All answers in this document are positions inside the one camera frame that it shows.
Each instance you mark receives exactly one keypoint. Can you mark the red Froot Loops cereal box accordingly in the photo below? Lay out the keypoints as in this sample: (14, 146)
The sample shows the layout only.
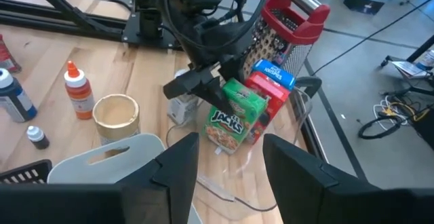
(271, 91)

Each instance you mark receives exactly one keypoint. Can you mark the black wheeled stand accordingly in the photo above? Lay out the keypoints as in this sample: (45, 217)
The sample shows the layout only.
(412, 69)

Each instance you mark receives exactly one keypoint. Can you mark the orange food colouring bottle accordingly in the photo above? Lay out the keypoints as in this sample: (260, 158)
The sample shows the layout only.
(79, 95)

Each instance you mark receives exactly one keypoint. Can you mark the small white-cap dark bottle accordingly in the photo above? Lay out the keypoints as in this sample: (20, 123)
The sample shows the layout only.
(38, 138)

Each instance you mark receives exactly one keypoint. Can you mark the clear plastic bin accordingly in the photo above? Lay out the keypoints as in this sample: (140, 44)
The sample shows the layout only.
(237, 183)

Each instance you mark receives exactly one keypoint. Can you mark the black equipment case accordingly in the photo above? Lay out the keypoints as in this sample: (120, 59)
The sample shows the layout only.
(363, 2)

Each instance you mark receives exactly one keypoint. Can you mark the black aluminium table frame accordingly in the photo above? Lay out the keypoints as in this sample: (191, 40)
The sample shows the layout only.
(51, 14)

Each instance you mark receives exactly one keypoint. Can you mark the black mesh basket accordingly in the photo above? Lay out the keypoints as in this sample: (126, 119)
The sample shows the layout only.
(23, 174)

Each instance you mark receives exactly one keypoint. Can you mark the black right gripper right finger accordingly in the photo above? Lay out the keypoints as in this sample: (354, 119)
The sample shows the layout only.
(305, 190)

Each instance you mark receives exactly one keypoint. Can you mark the grey plastic bin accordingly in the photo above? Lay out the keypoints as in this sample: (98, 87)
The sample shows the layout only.
(101, 169)

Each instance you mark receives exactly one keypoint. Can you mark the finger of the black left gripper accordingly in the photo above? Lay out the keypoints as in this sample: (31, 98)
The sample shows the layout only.
(203, 88)
(234, 68)

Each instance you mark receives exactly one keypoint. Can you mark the blue food colouring bottle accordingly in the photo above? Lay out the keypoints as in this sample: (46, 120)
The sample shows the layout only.
(15, 98)

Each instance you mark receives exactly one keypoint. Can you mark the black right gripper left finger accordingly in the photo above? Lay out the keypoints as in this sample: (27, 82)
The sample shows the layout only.
(162, 183)

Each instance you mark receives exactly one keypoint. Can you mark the green Apple Jacks cereal box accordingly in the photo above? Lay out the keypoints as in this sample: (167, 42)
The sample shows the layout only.
(234, 122)

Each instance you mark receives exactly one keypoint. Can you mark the gold-lid jar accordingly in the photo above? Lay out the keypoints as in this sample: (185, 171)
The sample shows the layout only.
(115, 115)

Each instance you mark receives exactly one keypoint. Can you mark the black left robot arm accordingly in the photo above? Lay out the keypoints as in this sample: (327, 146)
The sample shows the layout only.
(152, 10)

